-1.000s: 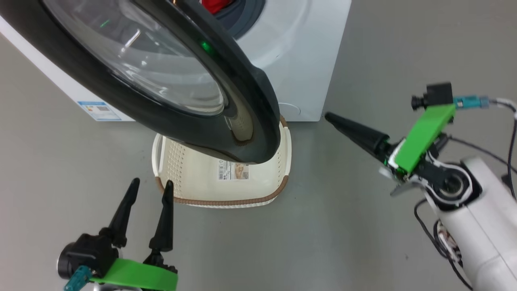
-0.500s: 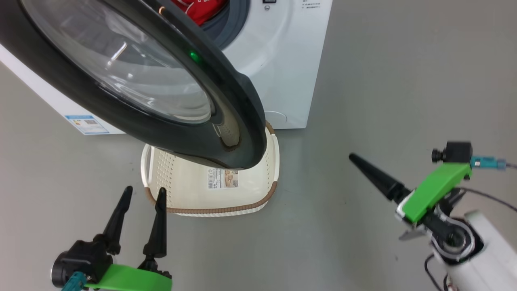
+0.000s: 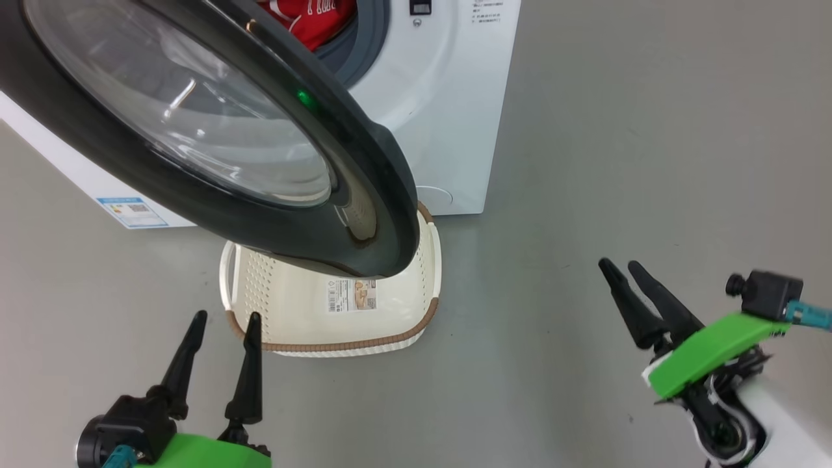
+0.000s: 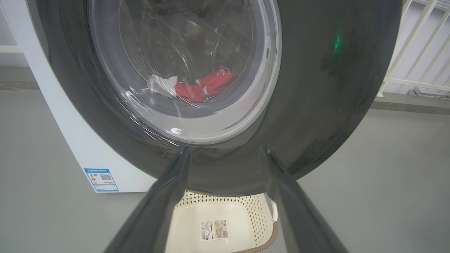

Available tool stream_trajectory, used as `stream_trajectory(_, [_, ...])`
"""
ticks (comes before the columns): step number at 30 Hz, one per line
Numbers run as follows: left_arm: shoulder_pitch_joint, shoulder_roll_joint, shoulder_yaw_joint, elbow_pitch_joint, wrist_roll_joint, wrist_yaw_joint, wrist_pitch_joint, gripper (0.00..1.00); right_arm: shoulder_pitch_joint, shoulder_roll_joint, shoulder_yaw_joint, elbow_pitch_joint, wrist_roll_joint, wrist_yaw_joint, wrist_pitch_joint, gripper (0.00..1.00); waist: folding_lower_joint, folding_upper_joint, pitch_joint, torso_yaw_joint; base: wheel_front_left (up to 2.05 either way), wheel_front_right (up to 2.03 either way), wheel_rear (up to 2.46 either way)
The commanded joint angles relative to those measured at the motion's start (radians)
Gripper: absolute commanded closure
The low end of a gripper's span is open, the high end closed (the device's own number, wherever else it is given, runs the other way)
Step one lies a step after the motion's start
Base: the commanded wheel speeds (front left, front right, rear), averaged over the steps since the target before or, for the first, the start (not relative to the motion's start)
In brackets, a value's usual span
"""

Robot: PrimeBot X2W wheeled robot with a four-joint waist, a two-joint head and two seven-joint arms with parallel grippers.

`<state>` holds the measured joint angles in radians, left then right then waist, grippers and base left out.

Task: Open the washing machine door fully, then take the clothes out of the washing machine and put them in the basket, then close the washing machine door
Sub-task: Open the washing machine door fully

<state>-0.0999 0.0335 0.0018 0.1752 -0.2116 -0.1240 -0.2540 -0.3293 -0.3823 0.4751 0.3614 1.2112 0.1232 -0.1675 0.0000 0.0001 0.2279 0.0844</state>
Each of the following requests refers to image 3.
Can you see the dark grey glass washer door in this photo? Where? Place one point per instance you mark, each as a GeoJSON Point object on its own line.
{"type": "Point", "coordinates": [377, 195]}

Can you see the red and white garment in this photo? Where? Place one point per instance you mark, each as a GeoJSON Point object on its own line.
{"type": "Point", "coordinates": [312, 23]}

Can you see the blue energy label sticker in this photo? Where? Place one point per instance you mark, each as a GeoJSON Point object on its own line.
{"type": "Point", "coordinates": [133, 211]}

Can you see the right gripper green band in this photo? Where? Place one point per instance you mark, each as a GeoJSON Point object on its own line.
{"type": "Point", "coordinates": [702, 354]}

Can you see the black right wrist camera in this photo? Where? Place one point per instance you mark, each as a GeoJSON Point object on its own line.
{"type": "Point", "coordinates": [770, 292]}

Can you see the white front-load washing machine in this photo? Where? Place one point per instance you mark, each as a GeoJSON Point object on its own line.
{"type": "Point", "coordinates": [448, 130]}

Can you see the cream laundry basket brown rim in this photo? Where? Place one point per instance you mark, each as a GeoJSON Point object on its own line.
{"type": "Point", "coordinates": [396, 312]}

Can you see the paper label sticker in basket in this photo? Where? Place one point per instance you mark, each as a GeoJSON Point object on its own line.
{"type": "Point", "coordinates": [352, 296]}

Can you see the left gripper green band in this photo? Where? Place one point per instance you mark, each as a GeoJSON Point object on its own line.
{"type": "Point", "coordinates": [208, 455]}

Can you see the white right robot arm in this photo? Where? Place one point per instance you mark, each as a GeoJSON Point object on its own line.
{"type": "Point", "coordinates": [793, 429]}

